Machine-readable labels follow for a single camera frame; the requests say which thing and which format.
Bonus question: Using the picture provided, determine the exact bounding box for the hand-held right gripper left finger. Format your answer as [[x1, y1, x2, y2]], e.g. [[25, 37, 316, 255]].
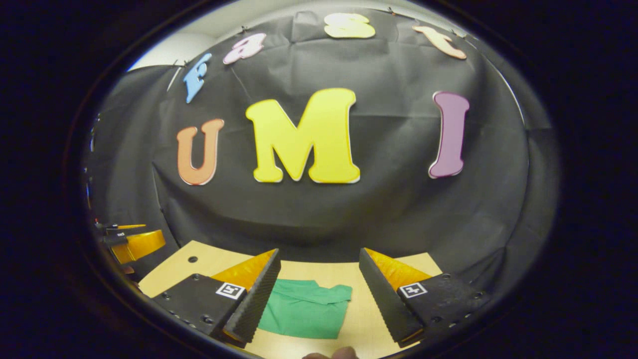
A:
[[151, 248, 281, 349]]

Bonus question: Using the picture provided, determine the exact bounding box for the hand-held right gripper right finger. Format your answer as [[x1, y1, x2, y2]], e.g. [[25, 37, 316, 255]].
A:
[[359, 247, 491, 348]]

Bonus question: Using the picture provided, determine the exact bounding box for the green T-shirt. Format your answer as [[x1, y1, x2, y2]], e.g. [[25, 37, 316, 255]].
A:
[[258, 278, 353, 340]]

